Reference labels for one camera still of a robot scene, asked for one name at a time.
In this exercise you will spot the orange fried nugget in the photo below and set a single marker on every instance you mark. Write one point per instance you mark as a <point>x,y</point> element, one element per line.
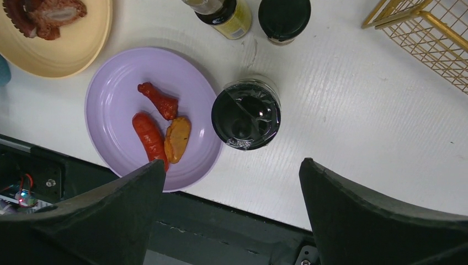
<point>176,139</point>

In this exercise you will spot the purple plate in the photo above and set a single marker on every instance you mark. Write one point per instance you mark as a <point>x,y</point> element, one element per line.
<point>112,100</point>

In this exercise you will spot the gold wire basket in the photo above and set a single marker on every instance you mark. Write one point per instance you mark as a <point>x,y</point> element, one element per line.
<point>433,32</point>

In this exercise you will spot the black cap spice jar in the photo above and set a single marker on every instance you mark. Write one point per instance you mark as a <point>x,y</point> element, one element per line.
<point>283,20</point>

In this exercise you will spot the small red meat piece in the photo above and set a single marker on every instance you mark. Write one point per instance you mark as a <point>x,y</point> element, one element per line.
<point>166,105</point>

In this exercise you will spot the blue mug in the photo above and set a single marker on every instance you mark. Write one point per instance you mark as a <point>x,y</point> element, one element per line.
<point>5,73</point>

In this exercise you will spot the yellow plate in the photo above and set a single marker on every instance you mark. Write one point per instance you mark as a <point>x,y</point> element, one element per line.
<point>77,47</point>

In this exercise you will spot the red sausage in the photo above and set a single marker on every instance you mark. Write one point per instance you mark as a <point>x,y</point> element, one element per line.
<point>150,137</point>

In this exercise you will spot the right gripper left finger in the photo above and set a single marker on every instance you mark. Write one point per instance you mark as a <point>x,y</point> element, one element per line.
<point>111,224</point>

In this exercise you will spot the black lid grinder jar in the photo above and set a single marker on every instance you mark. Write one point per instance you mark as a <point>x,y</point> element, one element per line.
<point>246,115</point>

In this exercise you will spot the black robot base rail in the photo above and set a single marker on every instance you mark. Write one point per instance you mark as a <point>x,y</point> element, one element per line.
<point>187,228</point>

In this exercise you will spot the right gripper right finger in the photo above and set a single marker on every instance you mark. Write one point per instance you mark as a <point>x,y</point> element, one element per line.
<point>353,224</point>

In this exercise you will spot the yellow label sauce bottle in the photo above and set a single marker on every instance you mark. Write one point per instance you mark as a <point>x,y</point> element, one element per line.
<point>231,18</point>

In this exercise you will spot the brown roasted meat piece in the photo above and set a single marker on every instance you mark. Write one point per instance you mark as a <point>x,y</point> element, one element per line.
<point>43,19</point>

